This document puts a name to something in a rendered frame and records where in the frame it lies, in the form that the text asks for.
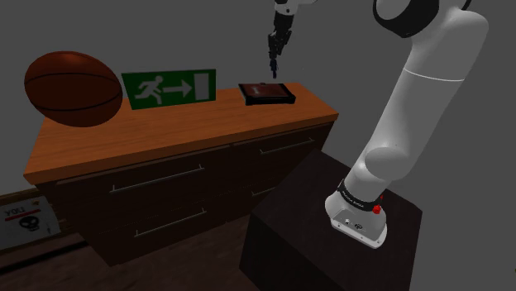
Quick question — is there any brown oval ball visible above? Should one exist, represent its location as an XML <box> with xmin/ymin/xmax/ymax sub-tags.
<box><xmin>23</xmin><ymin>50</ymin><xmax>124</xmax><ymax>128</ymax></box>

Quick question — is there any brown chest of drawers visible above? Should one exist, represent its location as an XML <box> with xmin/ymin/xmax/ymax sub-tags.
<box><xmin>22</xmin><ymin>82</ymin><xmax>340</xmax><ymax>268</ymax></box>

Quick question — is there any white skull poster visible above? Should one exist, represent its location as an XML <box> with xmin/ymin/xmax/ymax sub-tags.
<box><xmin>0</xmin><ymin>196</ymin><xmax>62</xmax><ymax>250</ymax></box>

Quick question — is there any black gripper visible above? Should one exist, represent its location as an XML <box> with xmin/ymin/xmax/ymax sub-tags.
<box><xmin>267</xmin><ymin>11</ymin><xmax>294</xmax><ymax>79</ymax></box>

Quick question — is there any black tablet with red screen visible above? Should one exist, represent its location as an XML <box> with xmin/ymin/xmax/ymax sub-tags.
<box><xmin>237</xmin><ymin>82</ymin><xmax>297</xmax><ymax>107</ymax></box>

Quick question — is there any dark robot stand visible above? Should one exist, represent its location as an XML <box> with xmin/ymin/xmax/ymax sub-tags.
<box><xmin>238</xmin><ymin>149</ymin><xmax>424</xmax><ymax>291</ymax></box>

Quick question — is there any green exit sign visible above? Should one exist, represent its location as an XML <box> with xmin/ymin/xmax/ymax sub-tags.
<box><xmin>121</xmin><ymin>69</ymin><xmax>217</xmax><ymax>111</ymax></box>

